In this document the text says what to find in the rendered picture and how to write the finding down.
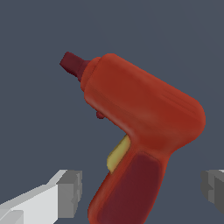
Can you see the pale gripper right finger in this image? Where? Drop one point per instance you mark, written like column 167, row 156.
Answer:
column 214, row 189

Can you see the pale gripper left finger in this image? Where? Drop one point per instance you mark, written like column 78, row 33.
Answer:
column 43, row 199

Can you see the red toy power drill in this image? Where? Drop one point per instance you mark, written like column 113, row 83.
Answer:
column 145, row 116

